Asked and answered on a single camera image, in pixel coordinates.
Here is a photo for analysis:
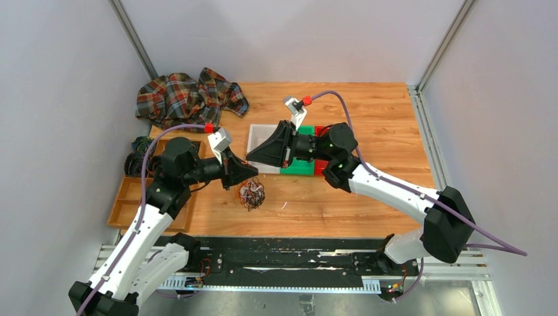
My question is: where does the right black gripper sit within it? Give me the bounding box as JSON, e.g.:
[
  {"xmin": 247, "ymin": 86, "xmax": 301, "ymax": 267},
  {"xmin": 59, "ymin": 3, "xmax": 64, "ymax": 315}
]
[{"xmin": 245, "ymin": 120, "xmax": 333, "ymax": 169}]

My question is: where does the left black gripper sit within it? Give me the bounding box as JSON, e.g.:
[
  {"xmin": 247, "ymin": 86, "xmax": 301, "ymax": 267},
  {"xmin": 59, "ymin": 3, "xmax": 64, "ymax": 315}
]
[{"xmin": 183, "ymin": 147, "xmax": 259, "ymax": 190}]

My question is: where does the cable bundle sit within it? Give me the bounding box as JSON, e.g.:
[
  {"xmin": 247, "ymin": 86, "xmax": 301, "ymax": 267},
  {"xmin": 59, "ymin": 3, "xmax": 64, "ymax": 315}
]
[{"xmin": 235, "ymin": 176, "xmax": 266, "ymax": 213}]

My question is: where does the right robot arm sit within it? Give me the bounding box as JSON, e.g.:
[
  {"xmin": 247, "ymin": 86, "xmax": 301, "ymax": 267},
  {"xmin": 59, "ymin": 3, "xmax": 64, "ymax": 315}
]
[{"xmin": 247, "ymin": 120, "xmax": 474, "ymax": 275}]

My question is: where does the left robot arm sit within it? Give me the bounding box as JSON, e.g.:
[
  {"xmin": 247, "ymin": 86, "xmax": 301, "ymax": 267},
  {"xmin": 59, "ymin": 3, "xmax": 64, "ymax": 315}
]
[{"xmin": 68, "ymin": 133, "xmax": 258, "ymax": 315}]

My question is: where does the white plastic bin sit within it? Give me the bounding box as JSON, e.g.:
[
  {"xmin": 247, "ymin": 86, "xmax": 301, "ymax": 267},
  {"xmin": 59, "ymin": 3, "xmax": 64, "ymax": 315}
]
[{"xmin": 247, "ymin": 124, "xmax": 280, "ymax": 174}]

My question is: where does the green plastic bin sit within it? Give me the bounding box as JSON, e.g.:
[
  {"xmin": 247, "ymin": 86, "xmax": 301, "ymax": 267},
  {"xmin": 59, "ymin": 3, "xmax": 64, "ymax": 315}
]
[{"xmin": 280, "ymin": 125, "xmax": 315, "ymax": 176}]

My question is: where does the red plastic bin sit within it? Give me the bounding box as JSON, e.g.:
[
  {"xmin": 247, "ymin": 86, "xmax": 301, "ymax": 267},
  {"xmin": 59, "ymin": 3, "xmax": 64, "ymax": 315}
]
[{"xmin": 313, "ymin": 126, "xmax": 351, "ymax": 178}]

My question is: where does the brown fabric roll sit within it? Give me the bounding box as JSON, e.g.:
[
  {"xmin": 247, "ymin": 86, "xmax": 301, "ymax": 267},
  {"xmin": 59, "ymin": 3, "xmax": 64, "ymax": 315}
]
[{"xmin": 146, "ymin": 155, "xmax": 161, "ymax": 177}]

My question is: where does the plaid cloth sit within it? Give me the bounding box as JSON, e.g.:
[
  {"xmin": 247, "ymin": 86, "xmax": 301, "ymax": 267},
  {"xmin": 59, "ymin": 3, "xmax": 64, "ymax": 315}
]
[{"xmin": 135, "ymin": 67, "xmax": 250, "ymax": 130}]

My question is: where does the green patterned fabric roll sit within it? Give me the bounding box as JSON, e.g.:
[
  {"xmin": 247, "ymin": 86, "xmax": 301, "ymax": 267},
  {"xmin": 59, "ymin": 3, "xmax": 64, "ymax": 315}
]
[{"xmin": 130, "ymin": 136, "xmax": 153, "ymax": 155}]

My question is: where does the dark fabric roll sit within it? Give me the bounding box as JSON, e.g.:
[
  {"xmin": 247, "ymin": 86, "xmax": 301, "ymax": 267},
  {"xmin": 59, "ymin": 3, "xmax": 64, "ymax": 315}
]
[{"xmin": 124, "ymin": 151, "xmax": 145, "ymax": 177}]

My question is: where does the wooden compartment tray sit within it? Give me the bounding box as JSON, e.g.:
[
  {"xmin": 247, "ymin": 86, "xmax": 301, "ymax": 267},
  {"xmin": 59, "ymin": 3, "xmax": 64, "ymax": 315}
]
[{"xmin": 107, "ymin": 138, "xmax": 207, "ymax": 233}]

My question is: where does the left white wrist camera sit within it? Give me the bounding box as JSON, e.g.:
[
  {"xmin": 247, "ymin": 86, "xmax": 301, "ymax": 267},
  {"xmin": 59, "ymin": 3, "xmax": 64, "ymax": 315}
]
[{"xmin": 207, "ymin": 128, "xmax": 232, "ymax": 165}]

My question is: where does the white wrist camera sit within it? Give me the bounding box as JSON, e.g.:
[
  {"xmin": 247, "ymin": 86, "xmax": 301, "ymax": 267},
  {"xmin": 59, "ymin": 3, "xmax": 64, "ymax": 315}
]
[
  {"xmin": 207, "ymin": 128, "xmax": 232, "ymax": 165},
  {"xmin": 283, "ymin": 95, "xmax": 307, "ymax": 130}
]

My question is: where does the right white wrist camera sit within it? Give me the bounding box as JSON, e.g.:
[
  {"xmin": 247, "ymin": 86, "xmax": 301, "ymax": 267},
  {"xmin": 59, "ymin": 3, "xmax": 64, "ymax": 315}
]
[{"xmin": 283, "ymin": 95, "xmax": 307, "ymax": 130}]

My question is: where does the left aluminium frame post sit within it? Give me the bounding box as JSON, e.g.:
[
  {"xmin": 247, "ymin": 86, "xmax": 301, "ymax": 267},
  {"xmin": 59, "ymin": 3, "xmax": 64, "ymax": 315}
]
[{"xmin": 108, "ymin": 0, "xmax": 159, "ymax": 80}]

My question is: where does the aluminium frame post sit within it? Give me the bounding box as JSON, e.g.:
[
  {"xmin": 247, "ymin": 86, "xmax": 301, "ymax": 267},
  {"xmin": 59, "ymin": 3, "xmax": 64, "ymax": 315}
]
[
  {"xmin": 415, "ymin": 0, "xmax": 477, "ymax": 94},
  {"xmin": 108, "ymin": 0, "xmax": 159, "ymax": 80}
]

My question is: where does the aluminium front rail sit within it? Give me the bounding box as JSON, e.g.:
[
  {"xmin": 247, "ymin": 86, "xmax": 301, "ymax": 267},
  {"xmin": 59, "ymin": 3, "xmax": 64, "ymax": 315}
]
[{"xmin": 78, "ymin": 244, "xmax": 502, "ymax": 316}]

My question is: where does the right aluminium frame post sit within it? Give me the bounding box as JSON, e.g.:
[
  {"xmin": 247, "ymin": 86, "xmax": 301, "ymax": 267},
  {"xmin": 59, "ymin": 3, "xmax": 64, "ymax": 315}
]
[{"xmin": 415, "ymin": 0, "xmax": 477, "ymax": 94}]

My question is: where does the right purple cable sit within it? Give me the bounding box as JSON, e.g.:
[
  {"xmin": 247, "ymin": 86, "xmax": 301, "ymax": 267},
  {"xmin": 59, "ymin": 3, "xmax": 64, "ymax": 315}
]
[{"xmin": 302, "ymin": 90, "xmax": 528, "ymax": 303}]

